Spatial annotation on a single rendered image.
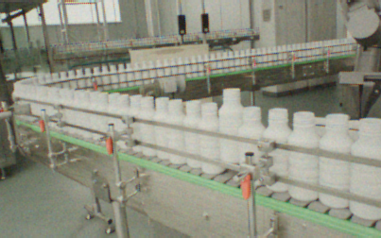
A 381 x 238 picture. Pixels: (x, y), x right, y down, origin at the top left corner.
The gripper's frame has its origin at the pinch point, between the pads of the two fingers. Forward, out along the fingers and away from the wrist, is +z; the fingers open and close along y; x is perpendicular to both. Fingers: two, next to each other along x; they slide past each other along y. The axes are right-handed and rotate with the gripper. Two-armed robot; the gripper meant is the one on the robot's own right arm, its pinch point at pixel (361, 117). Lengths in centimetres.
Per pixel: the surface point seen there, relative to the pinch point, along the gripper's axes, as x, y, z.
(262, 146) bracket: -20.9, -10.4, 9.3
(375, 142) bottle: -18.3, 8.2, 5.4
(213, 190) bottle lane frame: -16.1, -24.0, 21.2
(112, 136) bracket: -25, -54, 14
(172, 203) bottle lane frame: -13.3, -38.7, 28.5
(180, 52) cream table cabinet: 269, -346, -97
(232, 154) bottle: -16.1, -20.4, 12.3
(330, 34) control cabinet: 617, -272, -226
